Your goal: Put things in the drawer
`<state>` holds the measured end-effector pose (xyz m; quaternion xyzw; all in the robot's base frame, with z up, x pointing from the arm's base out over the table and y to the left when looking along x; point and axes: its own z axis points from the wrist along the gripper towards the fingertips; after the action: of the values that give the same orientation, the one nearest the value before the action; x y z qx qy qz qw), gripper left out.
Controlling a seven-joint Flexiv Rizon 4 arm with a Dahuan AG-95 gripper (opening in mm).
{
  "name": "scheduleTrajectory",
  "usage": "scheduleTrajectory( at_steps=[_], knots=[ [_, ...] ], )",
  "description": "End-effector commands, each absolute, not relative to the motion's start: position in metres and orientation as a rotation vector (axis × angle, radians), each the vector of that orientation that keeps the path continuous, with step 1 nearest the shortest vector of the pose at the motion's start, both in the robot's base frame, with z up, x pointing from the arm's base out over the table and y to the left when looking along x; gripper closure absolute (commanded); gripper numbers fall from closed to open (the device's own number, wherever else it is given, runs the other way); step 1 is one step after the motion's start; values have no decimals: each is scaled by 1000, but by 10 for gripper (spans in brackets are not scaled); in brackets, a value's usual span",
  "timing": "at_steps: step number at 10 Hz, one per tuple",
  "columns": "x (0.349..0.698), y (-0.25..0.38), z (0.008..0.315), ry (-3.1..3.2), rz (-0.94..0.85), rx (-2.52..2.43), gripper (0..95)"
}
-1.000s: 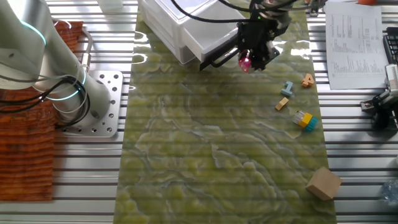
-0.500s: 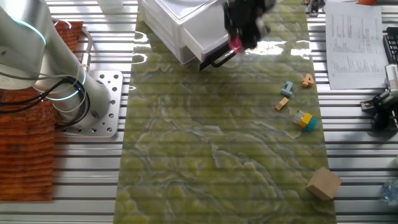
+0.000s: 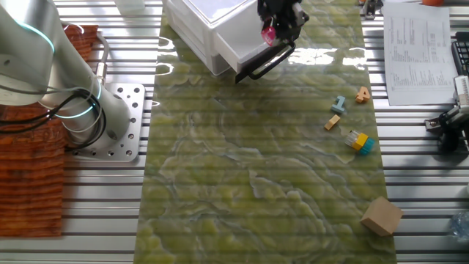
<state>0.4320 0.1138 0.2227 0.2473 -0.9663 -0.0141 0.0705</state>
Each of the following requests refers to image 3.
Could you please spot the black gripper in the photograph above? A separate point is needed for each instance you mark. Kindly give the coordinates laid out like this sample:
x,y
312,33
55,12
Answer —
x,y
284,9

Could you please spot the pink translucent toy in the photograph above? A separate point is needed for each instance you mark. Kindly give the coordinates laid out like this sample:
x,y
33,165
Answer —
x,y
268,36

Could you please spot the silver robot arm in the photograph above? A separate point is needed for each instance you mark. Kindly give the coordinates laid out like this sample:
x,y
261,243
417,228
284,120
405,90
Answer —
x,y
29,55

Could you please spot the blue number one block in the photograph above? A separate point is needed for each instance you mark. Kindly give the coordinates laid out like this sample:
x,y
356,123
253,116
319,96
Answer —
x,y
339,105

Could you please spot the orange number four block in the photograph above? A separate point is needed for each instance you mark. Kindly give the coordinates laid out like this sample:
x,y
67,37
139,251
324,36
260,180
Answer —
x,y
362,95

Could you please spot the small tan wooden block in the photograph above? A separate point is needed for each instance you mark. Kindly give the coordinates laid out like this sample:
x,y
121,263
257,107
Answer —
x,y
332,122

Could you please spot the clear yellow teal toy bricks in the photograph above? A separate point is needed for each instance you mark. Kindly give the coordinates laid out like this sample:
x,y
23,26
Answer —
x,y
360,142

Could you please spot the printed paper sheet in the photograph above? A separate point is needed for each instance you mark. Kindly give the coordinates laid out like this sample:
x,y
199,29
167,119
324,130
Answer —
x,y
421,62

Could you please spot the green marble pattern mat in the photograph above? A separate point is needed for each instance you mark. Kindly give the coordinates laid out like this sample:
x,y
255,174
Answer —
x,y
238,176

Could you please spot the orange round object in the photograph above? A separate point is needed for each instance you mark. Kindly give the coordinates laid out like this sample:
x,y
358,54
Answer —
x,y
432,1

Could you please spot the black keyboard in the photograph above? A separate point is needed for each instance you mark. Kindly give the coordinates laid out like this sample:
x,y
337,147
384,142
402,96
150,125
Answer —
x,y
462,55

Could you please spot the black tool at right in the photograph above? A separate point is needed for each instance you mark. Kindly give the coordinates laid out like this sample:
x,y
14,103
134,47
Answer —
x,y
452,121

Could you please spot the large wooden cube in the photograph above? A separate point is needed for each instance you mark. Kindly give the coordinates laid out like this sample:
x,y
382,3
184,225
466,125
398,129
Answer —
x,y
381,216

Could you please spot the brown wood grain mat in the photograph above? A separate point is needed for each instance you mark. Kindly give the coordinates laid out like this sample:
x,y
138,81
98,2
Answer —
x,y
29,176

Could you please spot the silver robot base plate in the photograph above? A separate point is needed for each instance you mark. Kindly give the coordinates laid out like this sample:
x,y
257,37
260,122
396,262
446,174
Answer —
x,y
128,110

